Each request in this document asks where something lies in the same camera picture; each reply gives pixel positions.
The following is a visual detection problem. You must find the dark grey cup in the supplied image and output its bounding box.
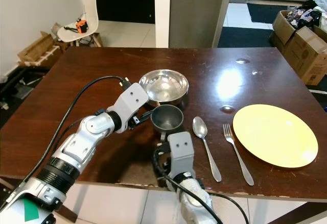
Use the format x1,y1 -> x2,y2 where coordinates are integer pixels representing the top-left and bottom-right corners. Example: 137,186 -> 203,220
151,104 -> 184,142

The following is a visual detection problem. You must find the stainless steel bowl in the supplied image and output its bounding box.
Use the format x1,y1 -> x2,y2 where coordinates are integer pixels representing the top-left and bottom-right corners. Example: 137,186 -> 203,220
139,69 -> 190,106

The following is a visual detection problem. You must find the silver metal spoon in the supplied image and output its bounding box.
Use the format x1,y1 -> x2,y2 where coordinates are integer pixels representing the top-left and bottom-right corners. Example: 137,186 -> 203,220
192,116 -> 223,183

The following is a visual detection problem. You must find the silver metal fork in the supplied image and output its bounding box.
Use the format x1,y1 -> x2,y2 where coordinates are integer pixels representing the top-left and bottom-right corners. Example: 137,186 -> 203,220
223,123 -> 255,186

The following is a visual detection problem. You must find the orange and black device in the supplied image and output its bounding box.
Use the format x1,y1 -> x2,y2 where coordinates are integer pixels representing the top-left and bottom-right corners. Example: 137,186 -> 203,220
75,19 -> 88,33

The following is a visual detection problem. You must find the yellow round plate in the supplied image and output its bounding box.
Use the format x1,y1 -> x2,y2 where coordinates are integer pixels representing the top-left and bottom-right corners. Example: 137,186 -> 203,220
232,104 -> 319,168

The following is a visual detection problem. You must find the dark floor mat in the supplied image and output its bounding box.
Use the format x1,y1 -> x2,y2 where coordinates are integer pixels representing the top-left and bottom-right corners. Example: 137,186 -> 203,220
246,3 -> 284,24
217,27 -> 284,48

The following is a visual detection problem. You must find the white plastic chair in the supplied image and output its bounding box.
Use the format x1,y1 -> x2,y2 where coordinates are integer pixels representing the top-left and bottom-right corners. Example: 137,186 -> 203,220
57,0 -> 103,47

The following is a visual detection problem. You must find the flat cardboard crate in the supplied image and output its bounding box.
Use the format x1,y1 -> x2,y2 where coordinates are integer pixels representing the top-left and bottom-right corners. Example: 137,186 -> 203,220
18,30 -> 64,67

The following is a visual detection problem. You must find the black equipment stand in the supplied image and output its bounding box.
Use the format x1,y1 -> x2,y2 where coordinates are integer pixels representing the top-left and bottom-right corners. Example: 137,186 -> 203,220
0,66 -> 52,133

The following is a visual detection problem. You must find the open cardboard box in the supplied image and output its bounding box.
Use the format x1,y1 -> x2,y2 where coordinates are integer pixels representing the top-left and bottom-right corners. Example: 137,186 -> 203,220
272,10 -> 312,48

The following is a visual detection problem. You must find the closed printed cardboard box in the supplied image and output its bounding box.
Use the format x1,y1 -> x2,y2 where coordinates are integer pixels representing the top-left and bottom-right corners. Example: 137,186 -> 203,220
284,26 -> 327,86

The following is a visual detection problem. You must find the packaging clutter pile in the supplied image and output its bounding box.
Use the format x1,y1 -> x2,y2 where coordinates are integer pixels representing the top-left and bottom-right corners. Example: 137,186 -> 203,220
286,0 -> 327,30

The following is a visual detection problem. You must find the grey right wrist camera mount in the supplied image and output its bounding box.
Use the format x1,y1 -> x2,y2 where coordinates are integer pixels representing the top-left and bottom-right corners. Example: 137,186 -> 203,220
168,131 -> 195,176

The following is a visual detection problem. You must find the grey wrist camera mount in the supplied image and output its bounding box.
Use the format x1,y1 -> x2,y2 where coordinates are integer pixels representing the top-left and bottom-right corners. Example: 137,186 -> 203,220
113,83 -> 150,128
168,131 -> 195,176

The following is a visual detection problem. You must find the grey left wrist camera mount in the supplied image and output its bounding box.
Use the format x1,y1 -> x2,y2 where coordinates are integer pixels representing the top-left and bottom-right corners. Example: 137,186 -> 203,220
113,83 -> 150,128

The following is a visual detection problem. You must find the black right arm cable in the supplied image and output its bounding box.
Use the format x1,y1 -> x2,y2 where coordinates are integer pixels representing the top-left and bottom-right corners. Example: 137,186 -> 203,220
156,155 -> 251,224

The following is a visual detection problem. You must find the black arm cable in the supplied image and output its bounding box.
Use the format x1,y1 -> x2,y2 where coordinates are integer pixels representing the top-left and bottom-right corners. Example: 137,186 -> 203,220
0,75 -> 131,219
156,155 -> 251,224

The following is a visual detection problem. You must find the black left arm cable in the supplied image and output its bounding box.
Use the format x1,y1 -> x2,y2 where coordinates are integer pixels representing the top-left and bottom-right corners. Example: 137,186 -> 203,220
0,75 -> 131,219

